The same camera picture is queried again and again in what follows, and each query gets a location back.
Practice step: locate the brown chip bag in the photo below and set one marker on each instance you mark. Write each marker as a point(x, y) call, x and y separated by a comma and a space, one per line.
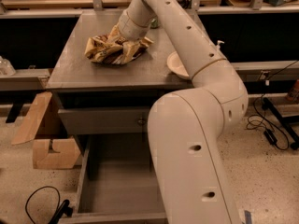
point(114, 49)

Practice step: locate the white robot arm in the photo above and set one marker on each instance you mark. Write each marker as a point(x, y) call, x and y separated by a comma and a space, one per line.
point(183, 126)

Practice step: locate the grey drawer cabinet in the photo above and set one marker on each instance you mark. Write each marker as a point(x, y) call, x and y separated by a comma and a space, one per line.
point(78, 83)

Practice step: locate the closed top drawer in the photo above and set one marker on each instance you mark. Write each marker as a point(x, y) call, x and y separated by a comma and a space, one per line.
point(104, 120)

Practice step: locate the open middle drawer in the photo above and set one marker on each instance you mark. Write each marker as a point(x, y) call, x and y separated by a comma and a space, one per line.
point(117, 183)

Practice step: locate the white bowl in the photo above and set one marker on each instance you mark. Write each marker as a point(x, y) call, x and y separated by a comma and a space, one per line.
point(176, 66)

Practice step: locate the green soda can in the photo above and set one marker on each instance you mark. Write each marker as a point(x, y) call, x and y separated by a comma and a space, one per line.
point(154, 24)

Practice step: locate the white pump bottle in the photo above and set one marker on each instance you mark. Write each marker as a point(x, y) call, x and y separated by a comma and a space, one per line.
point(219, 44)

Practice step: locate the wooden board pieces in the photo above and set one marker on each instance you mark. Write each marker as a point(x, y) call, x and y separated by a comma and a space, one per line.
point(52, 147)

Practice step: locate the clear plastic container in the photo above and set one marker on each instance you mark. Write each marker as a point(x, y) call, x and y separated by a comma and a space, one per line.
point(6, 68)

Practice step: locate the blue tape marker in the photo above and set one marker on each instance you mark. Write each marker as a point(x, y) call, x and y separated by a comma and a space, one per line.
point(248, 217)

